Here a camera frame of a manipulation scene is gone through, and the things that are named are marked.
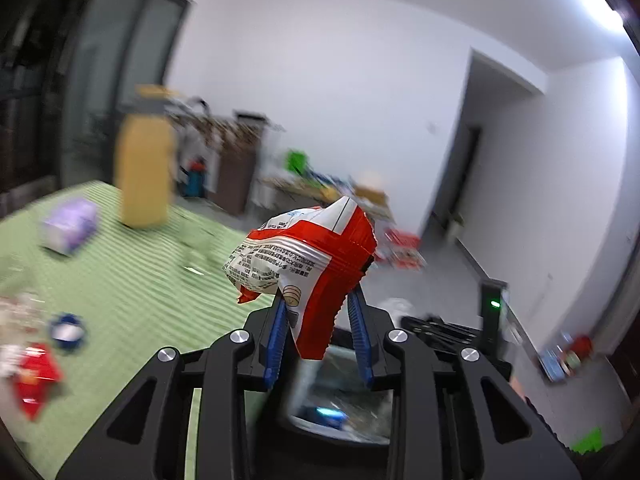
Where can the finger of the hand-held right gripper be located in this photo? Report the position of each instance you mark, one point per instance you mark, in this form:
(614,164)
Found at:
(440,332)

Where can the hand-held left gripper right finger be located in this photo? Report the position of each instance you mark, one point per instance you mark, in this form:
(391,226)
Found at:
(360,335)

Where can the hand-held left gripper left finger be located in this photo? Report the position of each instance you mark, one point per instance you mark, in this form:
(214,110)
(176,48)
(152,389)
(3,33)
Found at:
(277,340)

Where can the black waste bin with bag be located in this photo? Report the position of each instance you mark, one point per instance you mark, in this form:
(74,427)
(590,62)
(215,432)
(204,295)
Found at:
(345,402)

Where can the red and white snack wrapper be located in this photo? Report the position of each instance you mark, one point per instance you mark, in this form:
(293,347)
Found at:
(320,255)

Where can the small colourful packets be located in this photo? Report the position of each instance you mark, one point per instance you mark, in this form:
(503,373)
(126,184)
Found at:
(567,357)

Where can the red packages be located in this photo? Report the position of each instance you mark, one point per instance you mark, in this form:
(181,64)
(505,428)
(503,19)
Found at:
(400,250)

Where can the clear drinking glass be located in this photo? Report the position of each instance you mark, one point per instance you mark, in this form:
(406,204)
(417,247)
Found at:
(195,250)

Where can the cardboard box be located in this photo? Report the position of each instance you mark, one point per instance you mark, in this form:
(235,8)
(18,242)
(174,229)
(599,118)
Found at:
(370,195)

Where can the green checked tablecloth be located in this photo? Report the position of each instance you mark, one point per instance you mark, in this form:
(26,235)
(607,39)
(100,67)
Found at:
(140,285)

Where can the dark interior door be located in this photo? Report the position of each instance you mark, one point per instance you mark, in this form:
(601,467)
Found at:
(457,175)

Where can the green paper scrap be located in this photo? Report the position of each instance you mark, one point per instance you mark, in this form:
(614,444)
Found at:
(587,442)

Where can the brown wooden cabinet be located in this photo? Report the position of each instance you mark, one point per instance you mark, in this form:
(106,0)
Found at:
(236,175)

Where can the green paper bag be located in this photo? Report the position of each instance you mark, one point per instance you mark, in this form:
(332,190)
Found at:
(297,160)

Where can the blue and red canister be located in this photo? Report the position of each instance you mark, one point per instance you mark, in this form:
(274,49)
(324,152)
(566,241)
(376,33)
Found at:
(195,177)

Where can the yellow thermos jug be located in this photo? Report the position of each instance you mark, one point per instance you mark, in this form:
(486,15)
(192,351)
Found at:
(145,170)

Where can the dried brown plant bunch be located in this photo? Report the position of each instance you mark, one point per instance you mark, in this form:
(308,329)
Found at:
(220,130)

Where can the purple tissue pack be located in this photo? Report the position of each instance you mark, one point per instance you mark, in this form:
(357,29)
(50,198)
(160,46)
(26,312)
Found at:
(70,225)

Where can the red crumpled wrapper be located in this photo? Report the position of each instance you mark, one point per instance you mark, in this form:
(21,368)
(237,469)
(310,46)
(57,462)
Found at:
(35,375)

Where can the clear plastic clamshell container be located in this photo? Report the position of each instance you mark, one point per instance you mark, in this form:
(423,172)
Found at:
(17,312)

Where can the dark sliding glass door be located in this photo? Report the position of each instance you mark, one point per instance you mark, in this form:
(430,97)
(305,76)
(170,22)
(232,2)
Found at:
(100,60)

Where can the ceiling light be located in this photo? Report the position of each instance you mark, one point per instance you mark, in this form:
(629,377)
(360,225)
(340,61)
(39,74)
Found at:
(605,2)

